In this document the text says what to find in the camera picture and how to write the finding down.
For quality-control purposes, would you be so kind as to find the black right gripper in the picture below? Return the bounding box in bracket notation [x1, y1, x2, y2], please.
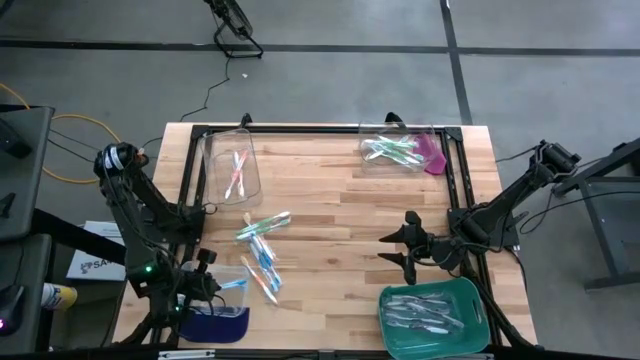
[376, 209, 452, 286]

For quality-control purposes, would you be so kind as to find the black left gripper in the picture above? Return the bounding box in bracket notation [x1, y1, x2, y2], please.
[169, 248, 223, 322]

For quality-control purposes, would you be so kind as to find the purple toothbrush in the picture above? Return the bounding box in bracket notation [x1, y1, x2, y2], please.
[383, 311, 449, 326]
[394, 298, 454, 314]
[387, 303, 446, 317]
[385, 322, 451, 337]
[399, 299, 466, 329]
[387, 293, 445, 307]

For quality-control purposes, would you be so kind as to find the green toothbrush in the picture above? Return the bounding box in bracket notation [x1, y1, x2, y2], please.
[369, 144, 426, 160]
[382, 148, 426, 165]
[377, 134, 419, 147]
[364, 147, 406, 162]
[363, 139, 416, 151]
[235, 209, 292, 237]
[237, 217, 293, 242]

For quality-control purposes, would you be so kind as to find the orange toothbrush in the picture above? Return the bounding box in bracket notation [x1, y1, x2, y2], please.
[232, 149, 246, 199]
[239, 255, 280, 307]
[223, 148, 250, 200]

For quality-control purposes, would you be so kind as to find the clear plastic bin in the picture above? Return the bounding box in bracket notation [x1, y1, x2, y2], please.
[172, 259, 251, 319]
[357, 123, 436, 176]
[201, 128, 265, 209]

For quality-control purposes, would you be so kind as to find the dark blue mat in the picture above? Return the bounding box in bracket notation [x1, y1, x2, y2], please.
[178, 305, 251, 345]

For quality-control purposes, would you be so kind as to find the white label strip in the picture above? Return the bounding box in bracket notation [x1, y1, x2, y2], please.
[158, 349, 216, 360]

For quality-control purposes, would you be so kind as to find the pink mat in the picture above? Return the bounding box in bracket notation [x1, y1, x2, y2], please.
[412, 130, 448, 176]

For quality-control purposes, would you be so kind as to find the green plastic bin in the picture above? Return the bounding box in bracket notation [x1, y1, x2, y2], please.
[377, 277, 491, 360]

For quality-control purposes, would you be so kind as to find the white printed box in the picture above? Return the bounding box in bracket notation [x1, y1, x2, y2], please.
[66, 221, 131, 283]

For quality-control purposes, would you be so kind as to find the black diagonal beam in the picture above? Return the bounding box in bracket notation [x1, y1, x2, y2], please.
[30, 208, 131, 269]

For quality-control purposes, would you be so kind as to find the yellow white spray can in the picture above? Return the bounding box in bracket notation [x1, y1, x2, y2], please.
[39, 282, 79, 311]

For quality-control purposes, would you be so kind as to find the dark grey desk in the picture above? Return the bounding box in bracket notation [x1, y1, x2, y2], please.
[0, 233, 54, 354]
[0, 104, 56, 242]

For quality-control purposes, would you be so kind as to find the black computer mouse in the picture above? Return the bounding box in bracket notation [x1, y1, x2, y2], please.
[0, 284, 25, 337]

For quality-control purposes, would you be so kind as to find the grey metal table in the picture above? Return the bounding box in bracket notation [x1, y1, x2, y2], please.
[551, 135, 640, 292]

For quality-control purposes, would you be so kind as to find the black floor fan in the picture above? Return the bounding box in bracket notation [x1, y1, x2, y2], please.
[203, 0, 265, 60]

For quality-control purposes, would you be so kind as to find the black floor cable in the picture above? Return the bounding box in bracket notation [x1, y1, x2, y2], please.
[178, 56, 232, 123]

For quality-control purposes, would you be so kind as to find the yellow floor cable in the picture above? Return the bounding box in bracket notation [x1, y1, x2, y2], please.
[0, 82, 124, 185]

